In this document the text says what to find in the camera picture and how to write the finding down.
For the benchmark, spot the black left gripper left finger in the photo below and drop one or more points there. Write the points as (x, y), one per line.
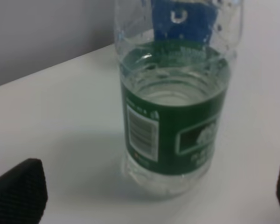
(23, 193)

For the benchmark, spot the clear bottle green label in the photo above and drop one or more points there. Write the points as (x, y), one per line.
(173, 93)

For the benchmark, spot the blue sleeved paper cup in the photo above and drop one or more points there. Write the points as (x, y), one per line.
(181, 19)

